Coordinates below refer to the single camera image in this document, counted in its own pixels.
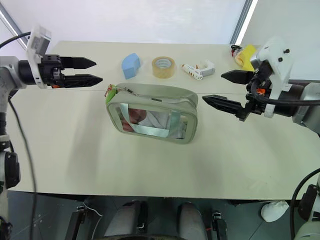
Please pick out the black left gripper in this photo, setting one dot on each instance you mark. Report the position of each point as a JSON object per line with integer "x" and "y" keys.
{"x": 50, "y": 71}

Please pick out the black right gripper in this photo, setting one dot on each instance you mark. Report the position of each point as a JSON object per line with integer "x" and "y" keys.
{"x": 258, "y": 97}

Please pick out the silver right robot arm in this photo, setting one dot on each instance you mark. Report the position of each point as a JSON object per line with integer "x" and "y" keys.
{"x": 306, "y": 105}

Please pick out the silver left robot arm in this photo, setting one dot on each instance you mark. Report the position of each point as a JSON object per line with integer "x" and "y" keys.
{"x": 8, "y": 72}

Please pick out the clear green toiletry pouch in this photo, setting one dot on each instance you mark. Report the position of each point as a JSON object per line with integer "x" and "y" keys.
{"x": 155, "y": 112}

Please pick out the white glue gun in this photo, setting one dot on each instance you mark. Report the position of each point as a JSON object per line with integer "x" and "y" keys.
{"x": 198, "y": 68}

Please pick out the yellow snack packet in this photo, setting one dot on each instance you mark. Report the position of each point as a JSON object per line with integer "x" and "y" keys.
{"x": 246, "y": 56}

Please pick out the blue sponge block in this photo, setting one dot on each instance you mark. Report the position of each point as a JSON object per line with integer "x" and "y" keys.
{"x": 131, "y": 65}

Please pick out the brown packing tape roll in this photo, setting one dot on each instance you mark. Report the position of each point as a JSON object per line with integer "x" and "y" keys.
{"x": 163, "y": 67}

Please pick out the white shoe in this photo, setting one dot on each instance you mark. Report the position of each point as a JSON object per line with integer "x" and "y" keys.
{"x": 274, "y": 211}

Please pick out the grey robot right leg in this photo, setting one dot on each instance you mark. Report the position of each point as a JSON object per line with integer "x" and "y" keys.
{"x": 191, "y": 220}

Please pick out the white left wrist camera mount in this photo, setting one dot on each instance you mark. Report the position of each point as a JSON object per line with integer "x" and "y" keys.
{"x": 37, "y": 50}

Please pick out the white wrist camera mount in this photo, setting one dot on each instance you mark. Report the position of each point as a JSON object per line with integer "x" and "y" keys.
{"x": 37, "y": 50}
{"x": 277, "y": 60}

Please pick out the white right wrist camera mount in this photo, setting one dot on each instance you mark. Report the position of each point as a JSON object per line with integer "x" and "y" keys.
{"x": 277, "y": 60}

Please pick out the black right table leg bracket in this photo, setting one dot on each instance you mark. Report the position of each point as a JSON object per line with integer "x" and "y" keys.
{"x": 220, "y": 225}

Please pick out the black table leg bracket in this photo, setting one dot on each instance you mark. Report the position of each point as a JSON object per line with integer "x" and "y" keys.
{"x": 220, "y": 225}
{"x": 75, "y": 222}

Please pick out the black left table leg bracket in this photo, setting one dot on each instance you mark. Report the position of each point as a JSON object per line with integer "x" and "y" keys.
{"x": 75, "y": 222}

